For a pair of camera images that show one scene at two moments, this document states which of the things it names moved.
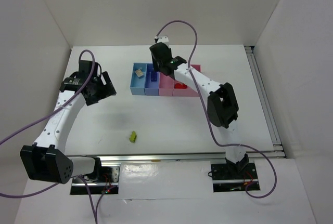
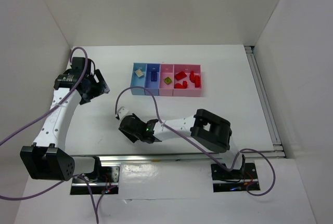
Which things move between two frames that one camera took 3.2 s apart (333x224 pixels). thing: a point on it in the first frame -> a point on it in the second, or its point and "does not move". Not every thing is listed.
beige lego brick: [139, 73] does not move
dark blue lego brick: [154, 76] does not move
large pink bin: [188, 92] does not move
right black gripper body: [157, 59] -> [127, 129]
